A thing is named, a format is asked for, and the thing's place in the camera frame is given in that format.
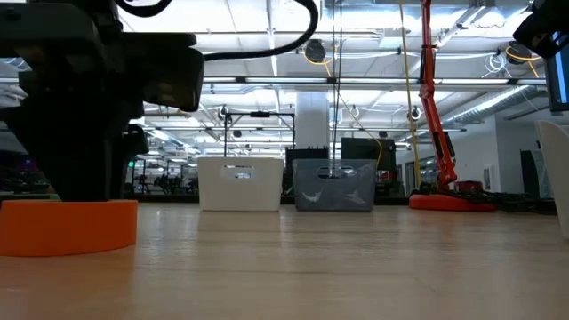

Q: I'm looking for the smoky translucent plastic bin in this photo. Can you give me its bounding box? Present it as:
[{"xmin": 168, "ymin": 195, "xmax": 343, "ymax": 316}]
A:
[{"xmin": 292, "ymin": 158, "xmax": 379, "ymax": 212}]

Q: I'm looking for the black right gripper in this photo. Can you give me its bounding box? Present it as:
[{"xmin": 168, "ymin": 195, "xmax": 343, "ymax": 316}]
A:
[{"xmin": 512, "ymin": 0, "xmax": 569, "ymax": 60}]

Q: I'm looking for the light grey plastic bin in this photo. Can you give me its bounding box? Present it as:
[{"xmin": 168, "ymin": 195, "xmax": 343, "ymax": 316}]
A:
[{"xmin": 534, "ymin": 119, "xmax": 569, "ymax": 242}]

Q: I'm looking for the black background screen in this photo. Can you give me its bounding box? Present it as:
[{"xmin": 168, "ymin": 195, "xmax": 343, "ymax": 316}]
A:
[{"xmin": 341, "ymin": 137, "xmax": 397, "ymax": 196}]

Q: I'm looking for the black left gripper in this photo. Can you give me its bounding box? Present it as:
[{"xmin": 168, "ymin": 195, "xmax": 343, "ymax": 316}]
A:
[{"xmin": 0, "ymin": 0, "xmax": 206, "ymax": 204}]

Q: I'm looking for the yellow hanging cord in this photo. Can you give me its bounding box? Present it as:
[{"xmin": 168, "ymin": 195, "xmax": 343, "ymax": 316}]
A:
[{"xmin": 398, "ymin": 0, "xmax": 422, "ymax": 188}]

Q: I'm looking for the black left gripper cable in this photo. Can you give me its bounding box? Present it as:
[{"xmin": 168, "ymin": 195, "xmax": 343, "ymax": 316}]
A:
[{"xmin": 114, "ymin": 0, "xmax": 322, "ymax": 62}]

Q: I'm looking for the black computer monitor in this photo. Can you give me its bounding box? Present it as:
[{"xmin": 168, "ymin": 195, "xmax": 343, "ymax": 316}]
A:
[{"xmin": 544, "ymin": 33, "xmax": 569, "ymax": 113}]

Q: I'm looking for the grey staple remover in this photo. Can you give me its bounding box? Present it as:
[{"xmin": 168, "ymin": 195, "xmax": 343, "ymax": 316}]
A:
[{"xmin": 345, "ymin": 188, "xmax": 369, "ymax": 206}]

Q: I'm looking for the black background rig frame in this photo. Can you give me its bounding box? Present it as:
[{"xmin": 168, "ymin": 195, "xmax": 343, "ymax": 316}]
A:
[{"xmin": 223, "ymin": 110, "xmax": 296, "ymax": 157}]

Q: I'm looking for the black ceiling cable reel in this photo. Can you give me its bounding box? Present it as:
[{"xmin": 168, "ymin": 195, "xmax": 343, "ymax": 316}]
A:
[
  {"xmin": 504, "ymin": 39, "xmax": 544, "ymax": 68},
  {"xmin": 303, "ymin": 38, "xmax": 329, "ymax": 64}
]

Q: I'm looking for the white plastic bin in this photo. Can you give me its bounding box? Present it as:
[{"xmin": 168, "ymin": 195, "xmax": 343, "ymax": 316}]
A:
[{"xmin": 197, "ymin": 156, "xmax": 286, "ymax": 212}]

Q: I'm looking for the orange tape roll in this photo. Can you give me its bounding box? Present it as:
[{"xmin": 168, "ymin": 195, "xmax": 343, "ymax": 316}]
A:
[{"xmin": 0, "ymin": 198, "xmax": 140, "ymax": 259}]

